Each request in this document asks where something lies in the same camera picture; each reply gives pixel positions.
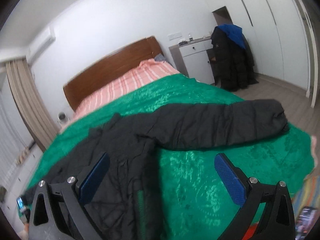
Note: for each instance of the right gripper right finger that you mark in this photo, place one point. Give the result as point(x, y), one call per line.
point(277, 220)

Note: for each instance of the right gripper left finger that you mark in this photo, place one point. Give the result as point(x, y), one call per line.
point(46, 219)

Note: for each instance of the black puffer jacket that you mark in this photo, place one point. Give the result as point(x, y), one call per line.
point(128, 203)

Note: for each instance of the white window drawer cabinet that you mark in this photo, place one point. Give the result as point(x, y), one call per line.
point(24, 175)

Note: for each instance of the green camouflage item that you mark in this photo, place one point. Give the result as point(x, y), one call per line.
point(3, 192)

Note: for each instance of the striped cushion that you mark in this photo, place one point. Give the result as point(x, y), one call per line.
point(23, 156)

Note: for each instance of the white sheer curtain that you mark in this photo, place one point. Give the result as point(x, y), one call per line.
point(14, 138)

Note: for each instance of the green plush blanket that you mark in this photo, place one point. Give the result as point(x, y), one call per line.
point(195, 203)

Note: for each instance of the beige curtain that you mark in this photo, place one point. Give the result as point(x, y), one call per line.
point(29, 103)

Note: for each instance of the small white fan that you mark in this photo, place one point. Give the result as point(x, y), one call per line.
point(62, 118)

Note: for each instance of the brown wooden headboard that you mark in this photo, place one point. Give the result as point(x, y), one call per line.
point(109, 68)

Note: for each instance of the black coat on chair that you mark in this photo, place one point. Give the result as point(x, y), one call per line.
point(233, 65)

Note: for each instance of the pink striped bed sheet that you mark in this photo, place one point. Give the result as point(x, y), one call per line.
point(148, 71)

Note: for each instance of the white air conditioner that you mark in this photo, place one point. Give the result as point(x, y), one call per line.
point(40, 43)

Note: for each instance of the white desk with drawer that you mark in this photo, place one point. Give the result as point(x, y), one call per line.
point(192, 59)

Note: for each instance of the blue garment on chair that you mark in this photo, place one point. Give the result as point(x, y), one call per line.
point(234, 33)

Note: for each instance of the white wardrobe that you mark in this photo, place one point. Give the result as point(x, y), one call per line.
point(282, 39)

